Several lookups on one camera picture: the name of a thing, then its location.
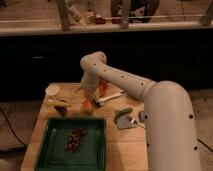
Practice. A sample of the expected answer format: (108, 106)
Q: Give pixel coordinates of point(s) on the red apple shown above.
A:
(88, 104)

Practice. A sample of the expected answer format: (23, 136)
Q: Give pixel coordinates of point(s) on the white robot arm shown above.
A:
(169, 117)

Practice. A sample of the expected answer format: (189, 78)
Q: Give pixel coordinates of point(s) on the red bowl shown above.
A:
(102, 87)

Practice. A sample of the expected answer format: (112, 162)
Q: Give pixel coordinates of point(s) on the green cucumber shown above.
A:
(122, 112)

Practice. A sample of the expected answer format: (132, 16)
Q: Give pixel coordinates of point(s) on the grey cloth piece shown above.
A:
(125, 122)

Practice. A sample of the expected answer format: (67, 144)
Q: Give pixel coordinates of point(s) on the small grey block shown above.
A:
(142, 116)

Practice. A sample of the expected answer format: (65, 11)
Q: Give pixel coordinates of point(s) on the dark brown food item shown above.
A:
(62, 111)

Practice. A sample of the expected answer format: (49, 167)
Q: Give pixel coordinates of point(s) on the wooden table board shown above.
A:
(125, 149)

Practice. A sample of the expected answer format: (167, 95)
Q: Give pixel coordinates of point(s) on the white round lid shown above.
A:
(52, 90)

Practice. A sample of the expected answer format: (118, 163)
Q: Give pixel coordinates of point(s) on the dark grape bunch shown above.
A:
(74, 139)

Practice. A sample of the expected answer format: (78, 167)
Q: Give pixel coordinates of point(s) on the green plastic tray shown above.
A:
(91, 154)

